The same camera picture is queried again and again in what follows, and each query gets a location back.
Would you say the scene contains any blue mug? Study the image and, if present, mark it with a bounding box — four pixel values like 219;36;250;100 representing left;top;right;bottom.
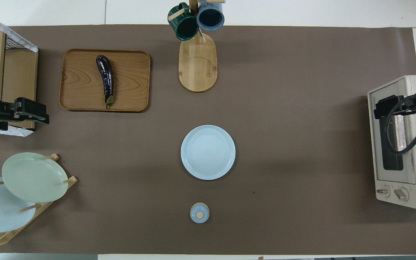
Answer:
196;0;225;31

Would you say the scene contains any wooden plate rack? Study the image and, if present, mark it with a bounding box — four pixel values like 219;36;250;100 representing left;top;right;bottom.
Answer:
0;153;78;248

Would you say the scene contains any dark purple eggplant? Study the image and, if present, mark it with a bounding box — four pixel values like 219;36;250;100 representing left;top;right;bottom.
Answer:
96;55;115;105

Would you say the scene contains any small blue lid cork knob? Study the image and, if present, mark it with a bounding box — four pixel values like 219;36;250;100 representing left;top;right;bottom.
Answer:
190;203;210;224

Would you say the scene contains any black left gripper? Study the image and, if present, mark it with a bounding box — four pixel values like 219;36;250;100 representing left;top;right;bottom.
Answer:
0;97;50;130

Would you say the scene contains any brown table mat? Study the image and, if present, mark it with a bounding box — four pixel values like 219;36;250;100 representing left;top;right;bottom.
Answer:
0;25;416;255

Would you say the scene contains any dark green mug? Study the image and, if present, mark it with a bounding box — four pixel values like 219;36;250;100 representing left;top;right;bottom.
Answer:
168;3;199;41

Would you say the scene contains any pale green racked plate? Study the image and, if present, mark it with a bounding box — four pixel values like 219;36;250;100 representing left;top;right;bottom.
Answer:
2;152;69;203

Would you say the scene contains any white marble-print basket liner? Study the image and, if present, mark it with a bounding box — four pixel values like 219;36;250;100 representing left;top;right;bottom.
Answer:
0;9;39;137

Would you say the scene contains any wooden serving tray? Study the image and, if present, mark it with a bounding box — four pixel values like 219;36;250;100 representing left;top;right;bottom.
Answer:
59;49;151;112

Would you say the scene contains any wooden two-tier shelf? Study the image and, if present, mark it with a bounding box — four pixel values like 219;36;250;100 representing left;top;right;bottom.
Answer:
0;27;39;130

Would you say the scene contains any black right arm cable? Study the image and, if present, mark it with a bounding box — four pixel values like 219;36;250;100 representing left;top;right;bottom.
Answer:
380;97;416;154

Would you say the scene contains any wooden mug tree stand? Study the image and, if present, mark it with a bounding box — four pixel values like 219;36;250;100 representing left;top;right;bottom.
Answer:
168;0;226;93

